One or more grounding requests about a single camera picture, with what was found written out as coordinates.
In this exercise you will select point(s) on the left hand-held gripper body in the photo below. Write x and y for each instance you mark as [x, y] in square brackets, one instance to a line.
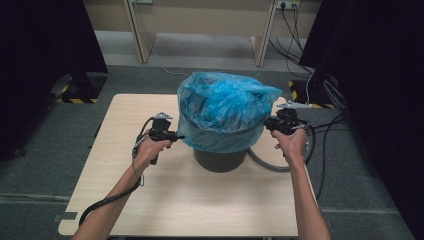
[160, 128]

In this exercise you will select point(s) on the person's left hand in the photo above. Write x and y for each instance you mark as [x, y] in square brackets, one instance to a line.
[150, 151]

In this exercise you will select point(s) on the person's right hand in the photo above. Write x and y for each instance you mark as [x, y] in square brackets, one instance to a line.
[291, 145]

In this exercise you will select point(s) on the blue plastic trash bag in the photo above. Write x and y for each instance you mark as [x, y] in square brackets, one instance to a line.
[223, 110]

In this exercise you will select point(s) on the beige desk leg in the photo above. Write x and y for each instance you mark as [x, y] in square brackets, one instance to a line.
[263, 43]
[143, 40]

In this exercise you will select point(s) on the white wall socket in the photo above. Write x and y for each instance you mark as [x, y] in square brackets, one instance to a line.
[287, 4]

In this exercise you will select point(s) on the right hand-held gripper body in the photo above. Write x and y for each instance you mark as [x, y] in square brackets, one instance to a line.
[289, 120]

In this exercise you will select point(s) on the grey tape strip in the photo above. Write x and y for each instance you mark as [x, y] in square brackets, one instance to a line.
[68, 216]

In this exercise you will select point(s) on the black stand base striped tape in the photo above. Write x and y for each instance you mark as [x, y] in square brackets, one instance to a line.
[83, 88]
[301, 91]

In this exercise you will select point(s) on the dark grey trash bin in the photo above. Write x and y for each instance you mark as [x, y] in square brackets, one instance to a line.
[220, 162]

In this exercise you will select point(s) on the black curtain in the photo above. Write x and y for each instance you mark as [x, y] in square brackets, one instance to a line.
[43, 66]
[380, 100]

